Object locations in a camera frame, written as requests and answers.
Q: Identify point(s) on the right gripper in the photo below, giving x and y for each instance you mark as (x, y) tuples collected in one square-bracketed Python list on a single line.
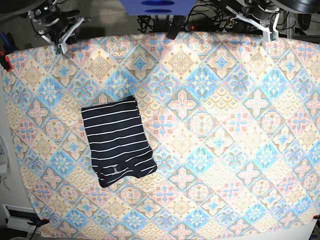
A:
[(56, 23)]

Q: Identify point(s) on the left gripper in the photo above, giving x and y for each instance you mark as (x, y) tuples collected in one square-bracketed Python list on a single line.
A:
[(260, 12)]

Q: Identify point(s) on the navy white striped T-shirt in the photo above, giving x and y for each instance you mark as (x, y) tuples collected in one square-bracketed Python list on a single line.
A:
[(117, 141)]

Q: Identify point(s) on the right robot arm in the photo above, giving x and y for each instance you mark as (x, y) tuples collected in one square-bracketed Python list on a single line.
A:
[(22, 7)]

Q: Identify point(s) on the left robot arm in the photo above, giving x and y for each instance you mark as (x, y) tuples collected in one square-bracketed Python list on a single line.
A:
[(294, 6)]

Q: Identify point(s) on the red black clamp left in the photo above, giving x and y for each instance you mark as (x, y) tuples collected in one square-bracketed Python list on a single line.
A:
[(5, 61)]

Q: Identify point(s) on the white power strip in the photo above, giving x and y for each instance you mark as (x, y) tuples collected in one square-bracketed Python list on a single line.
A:
[(203, 27)]

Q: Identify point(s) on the blue box overhead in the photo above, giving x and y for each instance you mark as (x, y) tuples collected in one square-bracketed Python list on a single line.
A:
[(157, 7)]

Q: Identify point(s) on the black remote-like device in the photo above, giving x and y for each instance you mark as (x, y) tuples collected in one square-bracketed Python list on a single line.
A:
[(175, 26)]

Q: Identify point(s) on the patterned tile tablecloth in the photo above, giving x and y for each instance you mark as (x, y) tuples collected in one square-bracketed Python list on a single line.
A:
[(233, 125)]

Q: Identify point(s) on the white box left edge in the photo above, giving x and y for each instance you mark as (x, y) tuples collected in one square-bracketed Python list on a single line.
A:
[(4, 158)]

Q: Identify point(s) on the white tray bottom left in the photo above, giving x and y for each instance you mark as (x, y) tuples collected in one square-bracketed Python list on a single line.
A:
[(17, 217)]

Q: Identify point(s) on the orange clamp bottom left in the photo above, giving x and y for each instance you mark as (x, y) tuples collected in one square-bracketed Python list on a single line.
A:
[(37, 222)]

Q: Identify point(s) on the orange clamp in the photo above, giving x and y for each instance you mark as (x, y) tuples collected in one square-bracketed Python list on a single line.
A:
[(37, 222), (316, 217)]

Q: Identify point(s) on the orange clamp bottom right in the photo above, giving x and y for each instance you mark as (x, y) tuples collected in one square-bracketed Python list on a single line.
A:
[(316, 217)]

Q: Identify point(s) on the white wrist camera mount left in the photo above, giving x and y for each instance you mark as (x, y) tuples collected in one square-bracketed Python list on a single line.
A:
[(268, 27)]

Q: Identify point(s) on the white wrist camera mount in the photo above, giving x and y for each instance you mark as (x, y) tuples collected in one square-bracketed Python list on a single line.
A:
[(68, 38), (268, 27)]

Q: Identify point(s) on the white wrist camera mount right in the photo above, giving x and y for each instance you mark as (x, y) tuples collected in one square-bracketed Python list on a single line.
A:
[(68, 38)]

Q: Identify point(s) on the blue clamp handles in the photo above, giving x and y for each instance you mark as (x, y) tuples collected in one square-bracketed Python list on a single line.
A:
[(9, 43)]

